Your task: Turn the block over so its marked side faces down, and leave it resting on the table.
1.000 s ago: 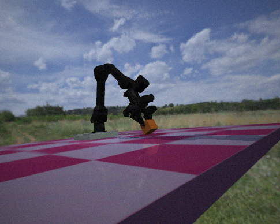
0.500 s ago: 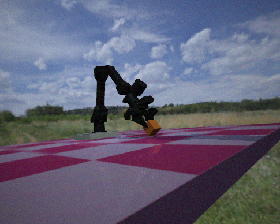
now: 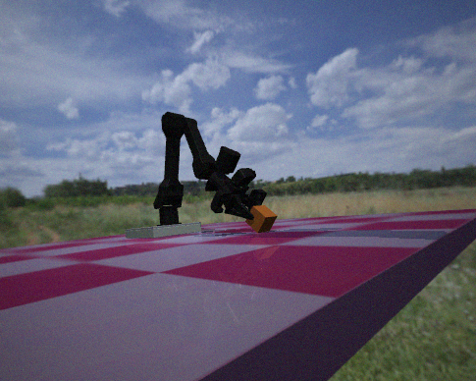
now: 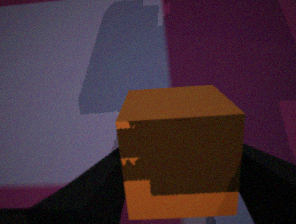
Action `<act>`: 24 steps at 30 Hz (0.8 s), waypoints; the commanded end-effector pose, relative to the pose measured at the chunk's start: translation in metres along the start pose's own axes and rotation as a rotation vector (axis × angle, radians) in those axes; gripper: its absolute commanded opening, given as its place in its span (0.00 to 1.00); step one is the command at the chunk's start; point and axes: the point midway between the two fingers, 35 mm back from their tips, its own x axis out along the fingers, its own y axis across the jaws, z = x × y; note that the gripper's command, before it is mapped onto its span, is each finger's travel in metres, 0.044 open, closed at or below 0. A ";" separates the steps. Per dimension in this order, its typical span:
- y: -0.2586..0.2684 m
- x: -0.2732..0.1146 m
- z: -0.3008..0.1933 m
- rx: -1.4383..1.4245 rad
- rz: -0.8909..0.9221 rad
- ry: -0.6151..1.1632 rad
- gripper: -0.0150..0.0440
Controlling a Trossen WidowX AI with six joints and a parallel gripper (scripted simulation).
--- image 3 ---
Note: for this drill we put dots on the orange cube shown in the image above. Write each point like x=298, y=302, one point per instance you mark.
x=263, y=219

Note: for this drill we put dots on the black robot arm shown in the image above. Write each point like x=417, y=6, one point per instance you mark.
x=204, y=166

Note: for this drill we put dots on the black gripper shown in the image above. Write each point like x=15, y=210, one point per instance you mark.
x=235, y=202

